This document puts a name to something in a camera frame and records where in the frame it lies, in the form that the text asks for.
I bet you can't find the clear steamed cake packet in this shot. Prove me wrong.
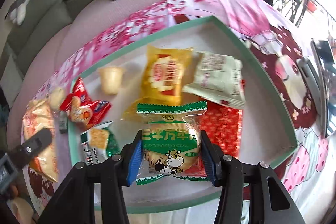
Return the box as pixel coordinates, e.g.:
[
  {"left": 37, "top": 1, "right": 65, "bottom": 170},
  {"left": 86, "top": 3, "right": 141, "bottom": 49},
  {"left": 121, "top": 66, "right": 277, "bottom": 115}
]
[{"left": 22, "top": 87, "right": 65, "bottom": 182}]

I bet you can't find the green mung bean biscuit packet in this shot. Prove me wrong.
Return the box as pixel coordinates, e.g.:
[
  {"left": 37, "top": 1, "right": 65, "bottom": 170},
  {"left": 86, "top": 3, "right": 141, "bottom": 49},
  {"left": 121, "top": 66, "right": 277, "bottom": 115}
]
[{"left": 80, "top": 121, "right": 121, "bottom": 165}]

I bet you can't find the green cow biscuit packet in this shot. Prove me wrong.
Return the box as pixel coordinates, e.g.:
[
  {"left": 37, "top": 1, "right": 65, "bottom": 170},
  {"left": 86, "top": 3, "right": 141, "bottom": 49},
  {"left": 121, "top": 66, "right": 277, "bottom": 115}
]
[{"left": 136, "top": 101, "right": 207, "bottom": 185}]

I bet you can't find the red cracker packet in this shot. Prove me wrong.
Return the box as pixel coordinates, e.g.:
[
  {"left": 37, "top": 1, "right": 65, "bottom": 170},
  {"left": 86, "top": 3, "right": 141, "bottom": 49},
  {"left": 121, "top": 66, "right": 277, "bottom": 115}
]
[{"left": 60, "top": 77, "right": 112, "bottom": 129}]

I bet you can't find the red patterned snack packet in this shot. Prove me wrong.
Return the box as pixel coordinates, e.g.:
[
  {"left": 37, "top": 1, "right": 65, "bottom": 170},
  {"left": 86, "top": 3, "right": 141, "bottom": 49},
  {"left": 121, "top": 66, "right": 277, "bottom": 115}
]
[{"left": 183, "top": 79, "right": 246, "bottom": 177}]

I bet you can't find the cream jelly cup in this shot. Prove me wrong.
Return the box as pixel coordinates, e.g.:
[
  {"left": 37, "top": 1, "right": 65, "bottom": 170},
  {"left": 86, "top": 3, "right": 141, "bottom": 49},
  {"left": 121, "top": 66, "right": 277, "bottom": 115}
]
[{"left": 97, "top": 66, "right": 124, "bottom": 95}]

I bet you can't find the pale green snack packet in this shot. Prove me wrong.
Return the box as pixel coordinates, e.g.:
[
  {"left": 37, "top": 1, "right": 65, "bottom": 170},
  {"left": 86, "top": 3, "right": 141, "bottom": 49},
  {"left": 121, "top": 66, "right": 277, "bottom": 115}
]
[{"left": 182, "top": 52, "right": 245, "bottom": 110}]

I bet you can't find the pink anime print blanket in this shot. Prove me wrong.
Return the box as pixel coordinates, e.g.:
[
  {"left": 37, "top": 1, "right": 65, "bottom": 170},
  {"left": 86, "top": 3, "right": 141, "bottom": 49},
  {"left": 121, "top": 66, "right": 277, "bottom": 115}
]
[{"left": 22, "top": 0, "right": 335, "bottom": 222}]

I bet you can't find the yellow snack packet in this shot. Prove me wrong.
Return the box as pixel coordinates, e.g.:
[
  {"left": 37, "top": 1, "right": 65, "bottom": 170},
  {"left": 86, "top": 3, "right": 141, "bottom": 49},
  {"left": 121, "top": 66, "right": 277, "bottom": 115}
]
[{"left": 122, "top": 46, "right": 193, "bottom": 122}]

